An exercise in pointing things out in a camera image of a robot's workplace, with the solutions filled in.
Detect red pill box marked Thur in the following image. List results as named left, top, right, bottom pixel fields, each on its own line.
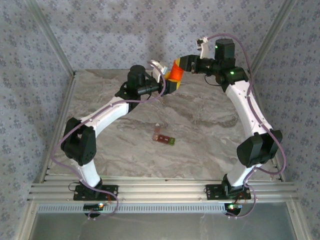
left=152, top=123, right=161, bottom=141

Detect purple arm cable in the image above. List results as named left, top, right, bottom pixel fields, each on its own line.
left=207, top=33, right=287, bottom=220
left=50, top=59, right=168, bottom=221

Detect wide aluminium rail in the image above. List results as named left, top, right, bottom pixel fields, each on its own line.
left=26, top=183, right=300, bottom=203

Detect aluminium corner post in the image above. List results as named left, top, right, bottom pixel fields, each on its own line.
left=24, top=0, right=77, bottom=77
left=249, top=0, right=298, bottom=73

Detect grey metal panel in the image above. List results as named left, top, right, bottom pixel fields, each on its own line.
left=29, top=212, right=298, bottom=240

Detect small circuit board with light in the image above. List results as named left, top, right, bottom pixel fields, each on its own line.
left=83, top=202, right=105, bottom=210
left=224, top=202, right=243, bottom=211

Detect narrow aluminium rail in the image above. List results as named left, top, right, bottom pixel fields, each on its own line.
left=44, top=174, right=285, bottom=185

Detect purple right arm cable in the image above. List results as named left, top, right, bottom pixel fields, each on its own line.
left=207, top=33, right=287, bottom=220

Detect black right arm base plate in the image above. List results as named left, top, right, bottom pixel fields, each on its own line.
left=205, top=184, right=252, bottom=201

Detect aluminium frame bar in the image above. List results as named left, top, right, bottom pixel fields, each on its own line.
left=284, top=199, right=315, bottom=240
left=14, top=201, right=40, bottom=240

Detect orange pill bottle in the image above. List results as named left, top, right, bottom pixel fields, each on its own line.
left=169, top=64, right=185, bottom=81

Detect thin black cable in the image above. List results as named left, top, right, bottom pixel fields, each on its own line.
left=203, top=73, right=223, bottom=87

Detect grey slotted cable duct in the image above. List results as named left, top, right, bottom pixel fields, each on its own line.
left=37, top=202, right=227, bottom=214

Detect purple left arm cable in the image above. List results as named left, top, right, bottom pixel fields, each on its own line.
left=50, top=59, right=168, bottom=221

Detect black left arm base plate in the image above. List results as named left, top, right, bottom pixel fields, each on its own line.
left=73, top=184, right=119, bottom=201

